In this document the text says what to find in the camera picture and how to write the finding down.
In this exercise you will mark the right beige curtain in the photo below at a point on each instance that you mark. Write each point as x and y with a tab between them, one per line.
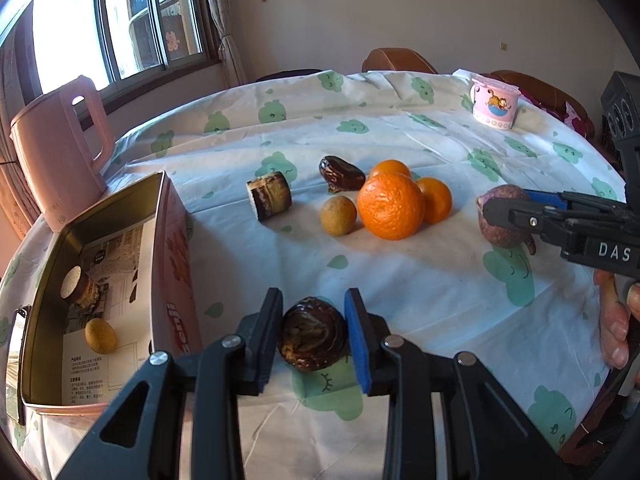
234	73

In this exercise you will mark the brown leather sofa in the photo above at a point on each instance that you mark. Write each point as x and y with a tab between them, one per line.
554	101

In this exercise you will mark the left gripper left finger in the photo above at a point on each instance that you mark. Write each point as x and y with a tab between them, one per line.
139	435

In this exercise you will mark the dark glossy walnut-like fruit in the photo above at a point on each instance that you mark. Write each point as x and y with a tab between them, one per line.
312	335

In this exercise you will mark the small tangerine rear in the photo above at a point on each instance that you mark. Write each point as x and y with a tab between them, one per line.
390	166

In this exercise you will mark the large orange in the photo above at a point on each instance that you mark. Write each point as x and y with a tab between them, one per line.
391	206

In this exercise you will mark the window with sliding frames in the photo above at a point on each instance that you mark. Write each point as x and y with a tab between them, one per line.
125	47

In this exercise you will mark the purple passion fruit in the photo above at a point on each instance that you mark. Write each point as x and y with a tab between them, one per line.
494	222

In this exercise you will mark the cut sugarcane piece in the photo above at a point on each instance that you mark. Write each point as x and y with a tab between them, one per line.
78	288

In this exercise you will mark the white green-print tablecloth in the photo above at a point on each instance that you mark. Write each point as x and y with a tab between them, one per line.
531	319

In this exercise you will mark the small tangerine front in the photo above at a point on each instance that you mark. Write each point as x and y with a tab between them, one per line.
438	199

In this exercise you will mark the beige curtain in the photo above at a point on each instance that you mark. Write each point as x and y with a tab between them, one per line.
17	201
234	73

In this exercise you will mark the dark red date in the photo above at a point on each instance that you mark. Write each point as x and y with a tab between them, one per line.
340	176

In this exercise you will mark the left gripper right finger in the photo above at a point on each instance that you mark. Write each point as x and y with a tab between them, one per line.
446	416

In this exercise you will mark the small tan longan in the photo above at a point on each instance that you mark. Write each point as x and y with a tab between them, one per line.
338	216

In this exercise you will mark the tin box lid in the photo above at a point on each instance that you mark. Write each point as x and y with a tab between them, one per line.
15	407

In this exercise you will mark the pink electric kettle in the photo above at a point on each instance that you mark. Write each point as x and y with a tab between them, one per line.
59	168

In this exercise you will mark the striped sugarcane piece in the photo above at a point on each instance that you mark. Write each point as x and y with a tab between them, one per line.
269	195

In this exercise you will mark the pink cartoon cup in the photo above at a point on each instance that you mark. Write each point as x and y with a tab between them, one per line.
494	102

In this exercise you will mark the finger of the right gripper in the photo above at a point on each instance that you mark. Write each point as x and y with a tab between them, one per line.
554	199
535	219

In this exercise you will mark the right hand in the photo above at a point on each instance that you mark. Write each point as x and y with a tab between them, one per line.
614	318

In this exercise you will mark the pink tin box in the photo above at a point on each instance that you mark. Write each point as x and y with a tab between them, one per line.
134	244

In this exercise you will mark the small tangerine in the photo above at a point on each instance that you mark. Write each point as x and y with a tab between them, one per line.
390	166
438	199

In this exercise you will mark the left beige curtain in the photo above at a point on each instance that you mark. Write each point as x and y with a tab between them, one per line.
17	201

